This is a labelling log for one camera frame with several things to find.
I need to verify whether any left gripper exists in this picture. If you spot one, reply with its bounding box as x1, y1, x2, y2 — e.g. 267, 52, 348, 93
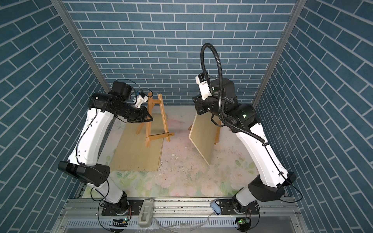
117, 103, 154, 123

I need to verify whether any wooden easel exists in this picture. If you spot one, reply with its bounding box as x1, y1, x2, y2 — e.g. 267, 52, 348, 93
188, 114, 221, 147
136, 94, 175, 148

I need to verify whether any wooden canvas board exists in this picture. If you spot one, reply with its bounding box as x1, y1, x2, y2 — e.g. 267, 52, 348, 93
110, 123, 163, 171
188, 113, 220, 166

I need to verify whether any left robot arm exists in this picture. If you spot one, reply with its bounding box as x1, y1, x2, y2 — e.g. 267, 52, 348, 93
58, 92, 153, 215

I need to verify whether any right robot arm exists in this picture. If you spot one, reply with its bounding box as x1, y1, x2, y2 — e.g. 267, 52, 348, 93
193, 74, 296, 214

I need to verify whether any blue white connector plug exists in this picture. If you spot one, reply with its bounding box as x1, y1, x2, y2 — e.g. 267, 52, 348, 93
210, 201, 221, 216

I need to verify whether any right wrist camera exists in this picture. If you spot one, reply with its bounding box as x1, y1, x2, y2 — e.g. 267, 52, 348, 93
195, 73, 212, 100

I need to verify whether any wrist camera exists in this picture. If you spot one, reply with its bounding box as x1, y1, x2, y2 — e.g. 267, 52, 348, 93
195, 73, 212, 100
133, 91, 149, 109

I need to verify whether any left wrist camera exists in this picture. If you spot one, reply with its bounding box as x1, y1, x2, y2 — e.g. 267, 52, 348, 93
133, 91, 149, 109

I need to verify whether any right black corrugated cable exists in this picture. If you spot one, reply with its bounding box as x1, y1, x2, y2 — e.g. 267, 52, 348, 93
200, 43, 266, 145

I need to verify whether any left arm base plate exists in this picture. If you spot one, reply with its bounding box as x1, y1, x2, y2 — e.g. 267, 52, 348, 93
100, 200, 144, 216

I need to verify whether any grey rail handle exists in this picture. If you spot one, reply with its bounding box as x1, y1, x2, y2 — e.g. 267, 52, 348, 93
138, 199, 154, 228

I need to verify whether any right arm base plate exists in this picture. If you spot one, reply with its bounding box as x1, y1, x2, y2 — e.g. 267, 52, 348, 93
215, 198, 260, 215

